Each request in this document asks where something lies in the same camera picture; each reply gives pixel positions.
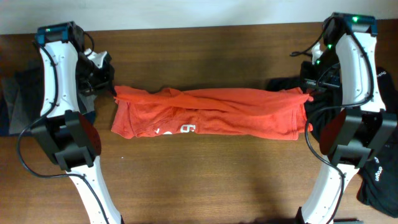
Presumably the black adidas jacket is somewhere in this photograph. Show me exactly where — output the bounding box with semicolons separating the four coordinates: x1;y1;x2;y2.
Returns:
267;67;398;218

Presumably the orange t-shirt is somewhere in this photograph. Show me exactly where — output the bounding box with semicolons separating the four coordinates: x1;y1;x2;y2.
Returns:
111;86;313;140

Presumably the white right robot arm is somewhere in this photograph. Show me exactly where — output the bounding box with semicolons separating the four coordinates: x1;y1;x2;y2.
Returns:
294;12;397;223

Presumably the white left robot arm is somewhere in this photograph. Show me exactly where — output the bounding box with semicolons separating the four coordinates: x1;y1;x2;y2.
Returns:
28;21;124;223

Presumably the dark folded shirt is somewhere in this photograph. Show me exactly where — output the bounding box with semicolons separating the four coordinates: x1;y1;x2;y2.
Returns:
14;68;44;121

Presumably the black base equipment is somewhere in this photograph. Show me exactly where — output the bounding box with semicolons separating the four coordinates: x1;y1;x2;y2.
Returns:
333;219;364;224

